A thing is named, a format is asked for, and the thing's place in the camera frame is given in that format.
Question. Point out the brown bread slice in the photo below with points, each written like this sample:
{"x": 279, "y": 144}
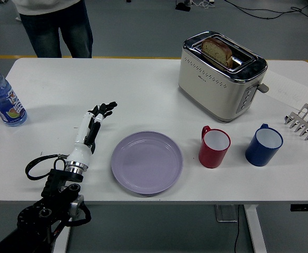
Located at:
{"x": 217, "y": 50}

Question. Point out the white paper sheet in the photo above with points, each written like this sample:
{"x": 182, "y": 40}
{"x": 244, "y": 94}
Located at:
{"x": 288, "y": 89}

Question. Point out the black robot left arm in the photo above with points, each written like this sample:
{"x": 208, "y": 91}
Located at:
{"x": 51, "y": 208}

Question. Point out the person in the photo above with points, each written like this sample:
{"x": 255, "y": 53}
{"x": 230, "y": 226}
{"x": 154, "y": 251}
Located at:
{"x": 45, "y": 29}

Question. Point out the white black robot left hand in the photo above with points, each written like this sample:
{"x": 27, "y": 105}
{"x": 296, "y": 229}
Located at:
{"x": 81, "y": 147}

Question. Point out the blue drink bottle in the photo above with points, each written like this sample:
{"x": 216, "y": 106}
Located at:
{"x": 1, "y": 92}

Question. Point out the purple plate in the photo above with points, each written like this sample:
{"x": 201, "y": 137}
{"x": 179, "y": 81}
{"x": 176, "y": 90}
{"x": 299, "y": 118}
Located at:
{"x": 147, "y": 163}

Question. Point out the clear bracket under table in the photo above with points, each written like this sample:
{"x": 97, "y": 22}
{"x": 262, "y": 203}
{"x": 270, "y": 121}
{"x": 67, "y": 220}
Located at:
{"x": 226, "y": 214}

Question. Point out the blue mug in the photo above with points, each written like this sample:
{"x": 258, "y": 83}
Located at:
{"x": 259, "y": 155}

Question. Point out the black floor device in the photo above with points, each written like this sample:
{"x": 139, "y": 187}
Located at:
{"x": 182, "y": 6}

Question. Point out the red mug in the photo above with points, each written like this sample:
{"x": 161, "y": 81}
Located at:
{"x": 211, "y": 156}

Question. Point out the silver metal toast rack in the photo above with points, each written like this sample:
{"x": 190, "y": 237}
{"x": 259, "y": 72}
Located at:
{"x": 307, "y": 124}

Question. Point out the cream silver toaster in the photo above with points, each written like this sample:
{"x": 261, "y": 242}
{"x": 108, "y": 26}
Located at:
{"x": 211, "y": 95}

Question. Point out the black table control panel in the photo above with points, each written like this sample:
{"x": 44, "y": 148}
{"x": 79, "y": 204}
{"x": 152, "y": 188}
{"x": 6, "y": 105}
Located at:
{"x": 306, "y": 207}

